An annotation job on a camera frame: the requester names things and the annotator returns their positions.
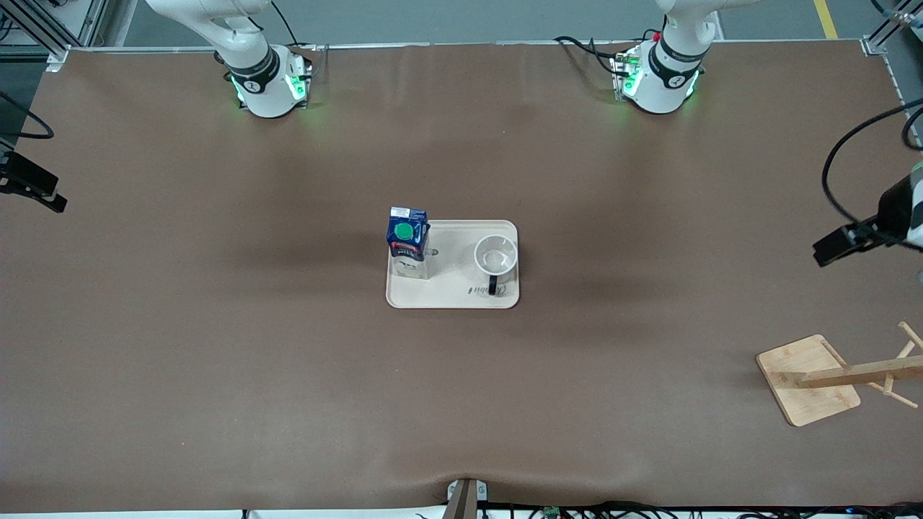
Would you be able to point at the wooden mug rack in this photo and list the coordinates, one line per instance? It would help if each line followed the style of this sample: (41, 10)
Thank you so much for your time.
(800, 389)

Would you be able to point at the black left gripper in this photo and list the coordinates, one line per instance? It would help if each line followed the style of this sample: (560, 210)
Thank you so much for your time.
(893, 211)

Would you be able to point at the cream tray with bear print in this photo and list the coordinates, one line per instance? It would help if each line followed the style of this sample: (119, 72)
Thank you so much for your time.
(454, 288)

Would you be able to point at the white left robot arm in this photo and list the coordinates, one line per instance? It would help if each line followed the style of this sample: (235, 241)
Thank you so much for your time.
(667, 86)

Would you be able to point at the blue milk carton green cap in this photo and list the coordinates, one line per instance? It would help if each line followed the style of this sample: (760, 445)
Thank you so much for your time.
(407, 252)

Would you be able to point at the aluminium frame profile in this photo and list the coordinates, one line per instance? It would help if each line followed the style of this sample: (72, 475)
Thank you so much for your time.
(43, 29)
(876, 45)

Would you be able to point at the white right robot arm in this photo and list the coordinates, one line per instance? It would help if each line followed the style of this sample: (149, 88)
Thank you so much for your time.
(263, 94)

